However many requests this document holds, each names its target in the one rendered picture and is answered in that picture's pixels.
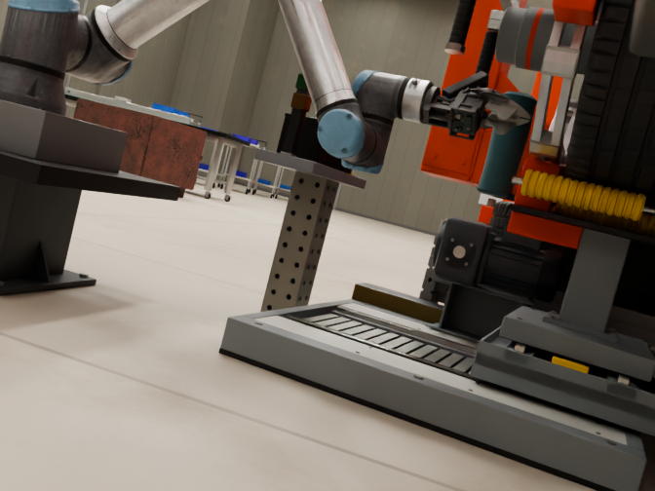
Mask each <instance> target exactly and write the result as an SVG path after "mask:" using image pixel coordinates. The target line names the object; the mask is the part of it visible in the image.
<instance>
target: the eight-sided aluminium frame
mask: <svg viewBox="0 0 655 491"><path fill-rule="evenodd" d="M565 26H566V22H561V21H555V23H554V27H553V30H552V34H551V38H550V41H549V44H548V45H547V46H546V50H545V54H544V58H543V63H542V67H541V72H540V73H541V74H542V76H541V83H540V89H539V95H538V100H537V106H536V113H535V119H534V125H533V131H532V135H531V138H530V140H529V154H532V156H533V158H534V159H535V160H539V161H544V160H545V161H550V162H552V163H553V164H558V165H561V164H564V165H565V162H566V158H567V154H568V148H569V143H570V138H571V134H572V129H573V124H574V120H575V115H576V110H577V106H578V101H579V97H580V93H581V89H582V85H583V82H582V85H581V89H580V93H579V95H578V99H573V98H571V94H572V89H573V84H574V79H575V77H576V75H577V70H578V66H579V62H580V58H581V54H582V51H583V49H582V47H583V43H584V39H585V36H586V32H587V28H588V26H587V25H582V24H576V28H575V31H574V35H573V39H572V42H571V46H570V47H568V46H563V45H561V44H560V43H561V39H562V36H563V32H564V29H565ZM554 76H557V77H562V78H563V79H562V84H561V90H560V95H559V103H558V106H557V110H556V113H555V116H554V119H553V121H552V123H551V125H550V128H549V130H548V131H546V130H544V129H545V123H546V118H547V112H548V106H549V100H550V95H551V89H552V84H553V78H554ZM565 123H567V124H569V125H568V127H567V130H566V133H565V134H564V128H565Z"/></svg>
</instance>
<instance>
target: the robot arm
mask: <svg viewBox="0 0 655 491"><path fill-rule="evenodd" d="M208 1H209V0H122V1H121V2H119V3H118V4H116V5H115V6H113V7H112V8H110V7H106V6H103V5H100V6H98V7H96V8H95V9H93V10H92V11H90V12H89V13H88V14H86V15H85V16H81V15H79V11H80V4H79V2H78V1H76V0H10V2H9V3H8V10H7V15H6V19H5V24H4V28H3V33H2V38H1V43H0V99H1V100H5V101H9V102H12V103H16V104H20V105H24V106H28V107H32V108H36V109H40V110H41V108H42V109H45V111H48V112H52V113H55V114H59V115H62V116H65V114H66V101H65V95H64V88H63V81H64V76H65V74H67V75H70V76H73V77H76V78H79V79H82V80H85V81H87V82H89V83H92V84H96V85H104V86H109V85H114V84H116V83H118V82H120V81H122V80H123V79H124V78H125V77H126V76H127V75H128V74H129V72H130V71H131V69H132V66H133V59H134V58H136V57H137V53H138V46H140V45H141V44H143V43H144V42H146V41H147V40H149V39H151V38H152V37H154V36H155V35H157V34H158V33H160V32H161V31H163V30H164V29H166V28H167V27H169V26H170V25H172V24H174V23H175V22H177V21H178V20H180V19H182V18H183V17H185V16H186V15H188V14H189V13H191V12H192V11H194V10H196V9H197V8H199V7H200V6H202V5H203V4H205V3H206V2H208ZM278 1H279V4H280V7H281V10H282V13H283V16H284V19H285V22H286V25H287V28H288V31H289V36H290V39H291V42H292V44H293V47H294V49H295V52H296V55H297V58H298V61H299V64H300V67H301V70H302V73H303V76H304V79H305V82H306V85H307V88H308V91H309V94H310V96H311V99H312V102H313V104H314V107H315V110H316V117H317V120H318V123H319V125H318V139H319V142H320V144H321V145H322V147H323V148H324V149H325V150H326V151H327V152H328V153H329V154H330V155H331V156H333V157H335V158H338V159H341V161H342V162H341V165H342V166H343V167H344V168H347V169H351V170H358V171H363V172H368V173H374V174H377V173H380V172H381V169H382V166H383V165H384V158H385V154H386V150H387V146H388V143H389V139H390V135H391V131H392V127H393V124H394V121H395V118H398V119H403V120H407V121H411V122H416V123H421V124H426V125H431V126H436V127H441V128H446V129H449V135H450V136H455V137H460V138H464V139H469V140H474V138H475V136H476V132H477V131H478V130H479V128H483V129H491V128H495V131H496V133H498V134H506V133H507V132H508V131H509V130H510V129H511V128H512V127H514V126H519V125H523V124H525V123H528V122H530V119H531V116H530V115H529V114H528V113H527V112H526V111H525V110H524V109H523V108H522V107H521V106H519V105H518V104H517V103H515V102H514V101H512V100H511V99H510V98H509V97H507V96H505V95H504V94H501V93H499V92H497V91H495V90H493V89H489V88H488V77H489V75H488V74H486V73H485V72H483V71H481V72H479V73H476V74H474V75H472V76H470V77H468V78H466V79H464V80H462V81H460V82H457V83H455V84H453V85H451V86H449V87H447V88H445V89H443V96H441V90H440V88H439V87H434V85H433V83H432V82H430V81H425V80H420V79H414V78H409V77H405V76H399V75H394V74H388V73H383V72H381V71H371V70H365V71H362V72H361V73H360V74H359V75H358V76H357V78H356V79H355V81H354V83H353V86H352V87H351V84H350V81H349V78H348V76H347V73H346V70H345V67H344V64H343V61H342V58H341V55H340V53H339V51H338V48H337V45H336V42H335V39H334V36H333V34H332V31H331V28H330V25H329V22H328V17H327V14H326V12H325V9H324V6H323V3H322V0H278ZM485 109H487V110H489V111H492V112H491V113H490V114H488V115H487V111H485ZM459 132H460V133H464V134H468V135H469V137H466V136H461V135H457V134H458V133H459Z"/></svg>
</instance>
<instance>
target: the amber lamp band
mask: <svg viewBox="0 0 655 491"><path fill-rule="evenodd" d="M311 102H312V99H311V96H309V95H307V94H300V93H293V97H292V101H291V105H290V107H292V108H296V109H301V110H304V111H306V112H309V110H310V106H311Z"/></svg>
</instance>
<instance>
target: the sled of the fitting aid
mask: <svg viewBox="0 0 655 491"><path fill-rule="evenodd" d="M501 326H502V325H501ZM501 326H500V327H498V328H497V329H495V330H494V331H492V332H491V333H489V334H488V335H486V336H485V337H483V339H481V340H480V341H479V345H478V347H477V351H476V355H475V358H474V362H473V366H472V369H471V373H470V376H473V377H476V378H479V379H482V380H484V381H486V382H487V383H490V384H493V385H496V386H499V387H502V388H505V389H508V390H511V391H514V392H517V393H520V394H523V395H526V396H533V397H538V398H541V399H544V400H546V401H549V402H552V403H555V404H558V405H561V406H564V407H567V408H570V409H573V410H576V411H579V412H582V413H585V414H588V415H590V416H591V417H594V418H597V419H600V420H602V421H605V422H608V423H611V424H614V425H617V426H620V427H623V428H626V429H629V430H632V431H635V432H636V431H638V432H642V433H645V434H650V435H653V436H655V374H654V373H653V377H652V380H651V382H646V381H643V380H639V379H636V378H634V377H631V376H627V375H624V374H621V373H618V372H614V371H611V370H608V369H604V368H601V367H598V366H595V365H591V364H588V363H585V362H582V361H579V360H576V359H570V358H567V357H564V356H561V355H557V354H554V353H551V352H547V351H544V350H541V349H538V348H534V347H531V346H528V345H525V344H522V343H519V342H516V341H512V340H509V339H506V338H503V337H500V336H499V333H500V329H501Z"/></svg>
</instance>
